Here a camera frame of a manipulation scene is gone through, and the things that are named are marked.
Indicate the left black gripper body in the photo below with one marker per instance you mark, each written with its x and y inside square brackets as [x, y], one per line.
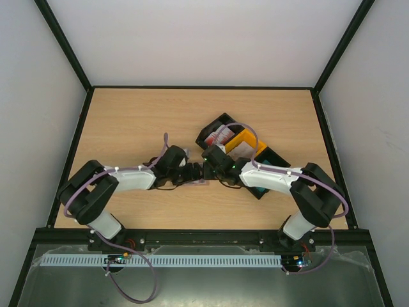
[179, 178]

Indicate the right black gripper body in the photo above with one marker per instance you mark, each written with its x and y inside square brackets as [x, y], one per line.
[208, 171]

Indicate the brown leather card holder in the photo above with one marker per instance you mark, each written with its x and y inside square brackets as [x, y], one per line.
[198, 182]

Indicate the yellow bin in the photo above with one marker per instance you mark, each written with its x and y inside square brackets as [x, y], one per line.
[247, 137]

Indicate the black bin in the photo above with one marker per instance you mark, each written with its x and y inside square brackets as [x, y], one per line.
[208, 134]
[269, 157]

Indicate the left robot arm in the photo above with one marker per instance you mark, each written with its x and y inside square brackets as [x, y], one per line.
[86, 195]

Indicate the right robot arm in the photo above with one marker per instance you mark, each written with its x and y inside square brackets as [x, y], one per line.
[318, 198]

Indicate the red white card stack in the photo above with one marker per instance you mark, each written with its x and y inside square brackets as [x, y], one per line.
[221, 135]

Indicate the white patterned card stack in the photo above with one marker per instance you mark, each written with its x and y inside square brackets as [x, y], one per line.
[243, 150]

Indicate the teal card stack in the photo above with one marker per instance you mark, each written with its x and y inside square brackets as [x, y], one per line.
[260, 191]

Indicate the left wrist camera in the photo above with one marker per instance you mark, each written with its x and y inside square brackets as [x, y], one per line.
[185, 160]

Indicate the light blue cable duct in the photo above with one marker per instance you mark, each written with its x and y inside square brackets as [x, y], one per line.
[223, 261]

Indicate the black frame rail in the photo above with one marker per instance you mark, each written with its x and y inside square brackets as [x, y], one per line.
[265, 240]

